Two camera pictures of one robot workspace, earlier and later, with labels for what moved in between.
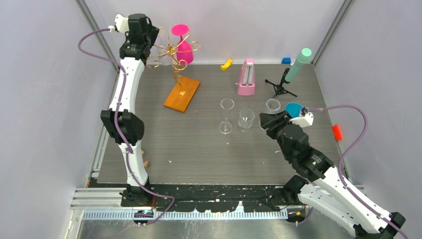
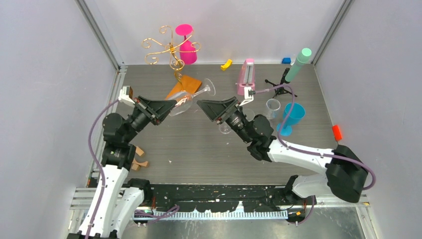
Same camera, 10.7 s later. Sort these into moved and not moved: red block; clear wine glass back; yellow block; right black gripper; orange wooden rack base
Moved: right black gripper; clear wine glass back
Not moved: orange wooden rack base; yellow block; red block
